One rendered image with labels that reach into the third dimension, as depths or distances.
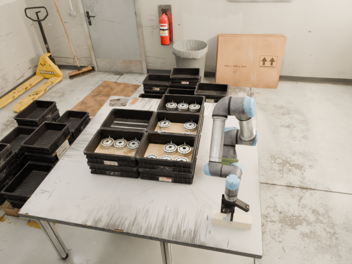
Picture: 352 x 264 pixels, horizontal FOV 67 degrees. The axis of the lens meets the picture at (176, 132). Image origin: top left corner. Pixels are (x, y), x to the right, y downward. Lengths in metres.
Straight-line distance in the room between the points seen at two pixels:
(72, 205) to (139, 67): 3.62
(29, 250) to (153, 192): 1.35
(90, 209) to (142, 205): 0.35
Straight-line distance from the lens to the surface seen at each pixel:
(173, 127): 2.27
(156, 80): 4.05
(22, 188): 2.98
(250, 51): 4.60
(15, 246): 2.94
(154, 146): 2.08
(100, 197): 1.99
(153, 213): 1.83
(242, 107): 1.56
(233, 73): 4.65
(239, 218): 1.74
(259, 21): 4.64
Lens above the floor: 2.18
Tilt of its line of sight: 37 degrees down
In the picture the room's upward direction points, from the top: 3 degrees counter-clockwise
